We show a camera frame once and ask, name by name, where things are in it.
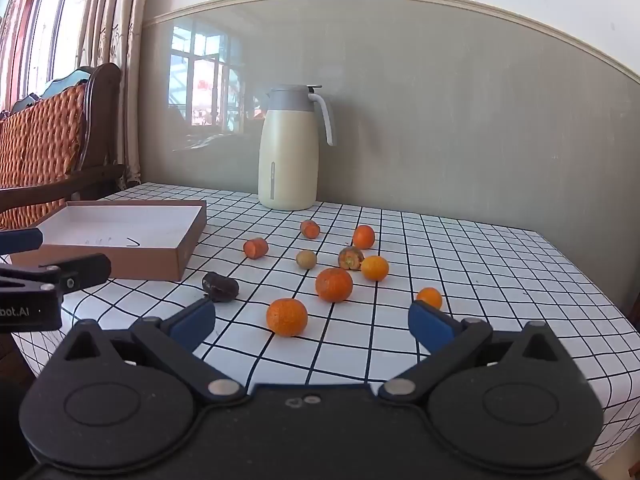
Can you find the dark brown date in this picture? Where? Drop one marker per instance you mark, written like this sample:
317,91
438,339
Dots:
220,286

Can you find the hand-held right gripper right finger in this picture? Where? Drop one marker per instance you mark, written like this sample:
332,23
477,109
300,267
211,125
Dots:
430,322

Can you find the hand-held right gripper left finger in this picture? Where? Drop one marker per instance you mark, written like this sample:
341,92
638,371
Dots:
194,321

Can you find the brown-green half fruit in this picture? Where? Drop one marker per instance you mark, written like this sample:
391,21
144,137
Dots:
351,258

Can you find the black checked white tablecloth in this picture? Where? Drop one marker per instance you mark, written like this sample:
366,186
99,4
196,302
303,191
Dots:
475,280

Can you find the orange woven cushion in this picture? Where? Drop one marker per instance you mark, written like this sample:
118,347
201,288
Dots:
40,145

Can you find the window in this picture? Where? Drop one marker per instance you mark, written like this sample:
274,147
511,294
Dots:
47,25

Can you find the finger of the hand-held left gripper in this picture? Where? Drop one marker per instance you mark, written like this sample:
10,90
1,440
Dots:
82,271
22,241

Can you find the orange mandarin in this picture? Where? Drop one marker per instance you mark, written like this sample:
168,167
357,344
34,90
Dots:
334,284
363,237
286,317

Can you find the cream thermos jug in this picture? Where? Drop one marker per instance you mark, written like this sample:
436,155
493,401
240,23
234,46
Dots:
289,155

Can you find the small orange kumquat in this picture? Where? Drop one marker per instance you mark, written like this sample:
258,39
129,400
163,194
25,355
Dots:
430,297

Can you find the smooth yellow-orange citrus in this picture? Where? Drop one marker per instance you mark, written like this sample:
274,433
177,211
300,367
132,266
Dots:
375,268

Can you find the orange carrot piece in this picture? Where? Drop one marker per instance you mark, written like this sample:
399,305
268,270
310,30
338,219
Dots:
310,229
255,248

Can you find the brown cardboard box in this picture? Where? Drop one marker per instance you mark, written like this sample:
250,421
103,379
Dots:
125,232

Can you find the beige patterned curtain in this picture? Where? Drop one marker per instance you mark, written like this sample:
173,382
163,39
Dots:
117,60

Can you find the dark wooden sofa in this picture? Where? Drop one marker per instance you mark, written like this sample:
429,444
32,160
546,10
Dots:
102,125

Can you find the small tan longan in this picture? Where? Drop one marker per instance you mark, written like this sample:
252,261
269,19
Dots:
306,259

